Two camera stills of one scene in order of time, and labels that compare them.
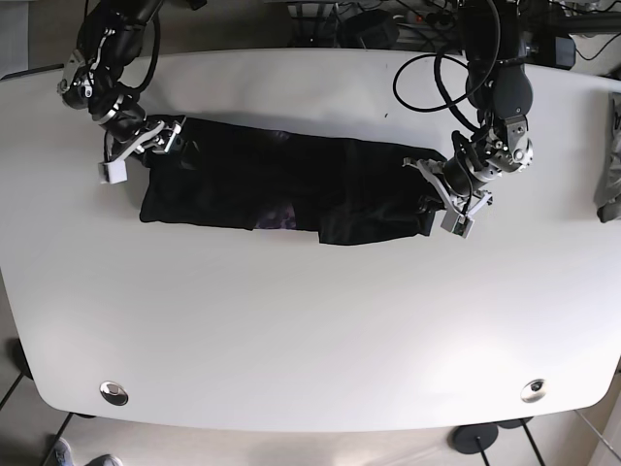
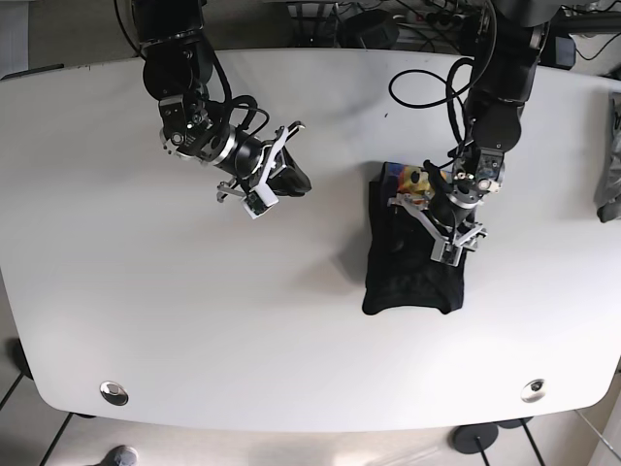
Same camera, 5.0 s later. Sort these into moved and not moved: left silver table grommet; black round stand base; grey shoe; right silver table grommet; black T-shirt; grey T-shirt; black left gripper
Moved: black left gripper; grey shoe; black T-shirt
Not moved: grey T-shirt; right silver table grommet; left silver table grommet; black round stand base
